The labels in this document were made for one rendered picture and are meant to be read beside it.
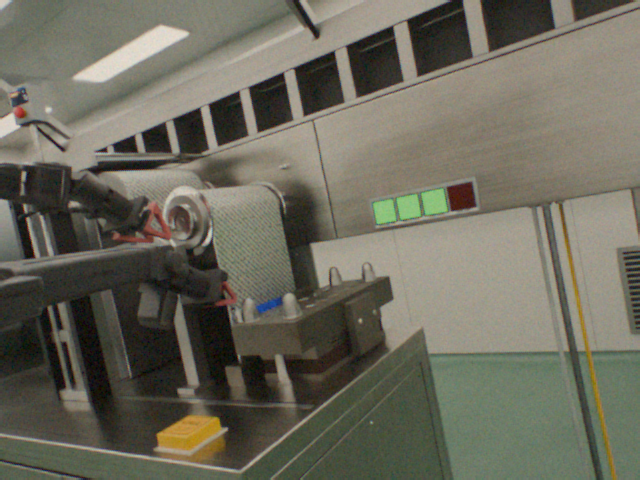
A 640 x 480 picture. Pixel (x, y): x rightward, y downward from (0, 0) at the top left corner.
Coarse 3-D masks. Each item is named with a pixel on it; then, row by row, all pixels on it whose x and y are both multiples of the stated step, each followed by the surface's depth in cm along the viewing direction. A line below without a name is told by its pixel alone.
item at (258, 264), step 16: (224, 240) 105; (240, 240) 109; (256, 240) 114; (272, 240) 118; (224, 256) 105; (240, 256) 109; (256, 256) 113; (272, 256) 118; (288, 256) 123; (240, 272) 108; (256, 272) 112; (272, 272) 117; (288, 272) 122; (240, 288) 107; (256, 288) 111; (272, 288) 116; (288, 288) 121; (240, 304) 107; (256, 304) 111
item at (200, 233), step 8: (176, 200) 105; (184, 200) 104; (192, 200) 103; (168, 208) 107; (192, 208) 103; (200, 208) 102; (200, 216) 102; (200, 224) 102; (200, 232) 103; (176, 240) 107; (184, 240) 106; (192, 240) 104; (200, 240) 103
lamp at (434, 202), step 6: (426, 192) 110; (432, 192) 109; (438, 192) 108; (426, 198) 110; (432, 198) 109; (438, 198) 108; (444, 198) 108; (426, 204) 110; (432, 204) 109; (438, 204) 109; (444, 204) 108; (426, 210) 110; (432, 210) 110; (438, 210) 109; (444, 210) 108
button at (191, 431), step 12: (192, 420) 81; (204, 420) 80; (216, 420) 80; (168, 432) 78; (180, 432) 77; (192, 432) 76; (204, 432) 77; (216, 432) 79; (168, 444) 77; (180, 444) 75; (192, 444) 75
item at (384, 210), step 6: (378, 204) 116; (384, 204) 115; (390, 204) 115; (378, 210) 117; (384, 210) 116; (390, 210) 115; (378, 216) 117; (384, 216) 116; (390, 216) 115; (378, 222) 117; (384, 222) 116
